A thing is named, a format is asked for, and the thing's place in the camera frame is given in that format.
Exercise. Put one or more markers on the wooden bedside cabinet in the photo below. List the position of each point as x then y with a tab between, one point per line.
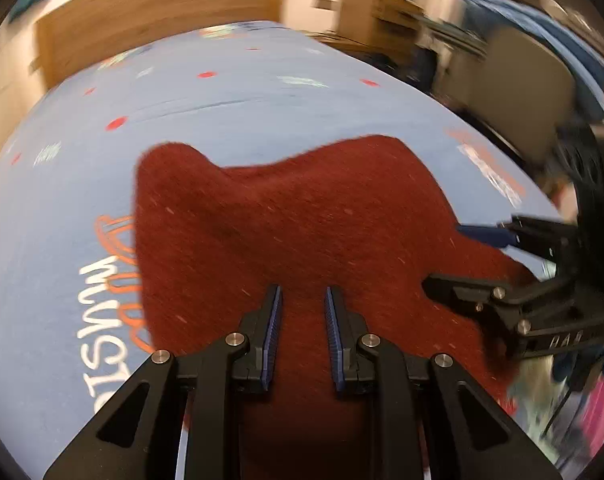
362	45

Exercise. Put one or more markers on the blue cloth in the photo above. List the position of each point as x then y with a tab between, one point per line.
546	25

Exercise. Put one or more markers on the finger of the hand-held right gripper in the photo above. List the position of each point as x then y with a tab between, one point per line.
456	290
481	234

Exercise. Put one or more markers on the wooden headboard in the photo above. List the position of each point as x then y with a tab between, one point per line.
157	15

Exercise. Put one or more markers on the cardboard box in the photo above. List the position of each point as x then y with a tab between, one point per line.
376	12

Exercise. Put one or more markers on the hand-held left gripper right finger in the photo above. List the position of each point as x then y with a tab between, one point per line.
334	335

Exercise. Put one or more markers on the dark red knitted sweater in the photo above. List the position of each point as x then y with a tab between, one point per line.
307	220

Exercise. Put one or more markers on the blue printed bedsheet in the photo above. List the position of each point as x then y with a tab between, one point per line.
182	100

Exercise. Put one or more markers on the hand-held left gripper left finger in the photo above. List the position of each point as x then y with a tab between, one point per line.
272	330

